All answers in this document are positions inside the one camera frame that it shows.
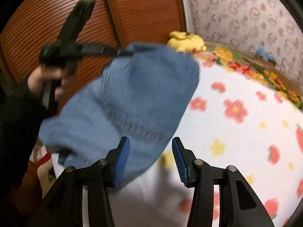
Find pink circle patterned curtain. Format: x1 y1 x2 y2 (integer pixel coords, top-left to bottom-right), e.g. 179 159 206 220
189 0 302 87

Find brown floral blanket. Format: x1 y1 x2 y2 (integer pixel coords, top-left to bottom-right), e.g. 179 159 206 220
194 43 302 110

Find yellow Pikachu plush toy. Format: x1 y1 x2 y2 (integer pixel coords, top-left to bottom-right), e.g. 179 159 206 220
167 31 207 54

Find blue item at bed end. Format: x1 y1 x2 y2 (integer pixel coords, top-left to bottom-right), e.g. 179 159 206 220
255 46 276 63

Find white floral strawberry towel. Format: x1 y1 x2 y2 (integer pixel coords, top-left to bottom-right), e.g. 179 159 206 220
110 59 302 226

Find blue denim pants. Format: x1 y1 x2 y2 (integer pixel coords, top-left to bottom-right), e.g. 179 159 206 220
38 43 200 184

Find person's left hand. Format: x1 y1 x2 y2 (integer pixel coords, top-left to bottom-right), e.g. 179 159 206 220
27 65 77 102

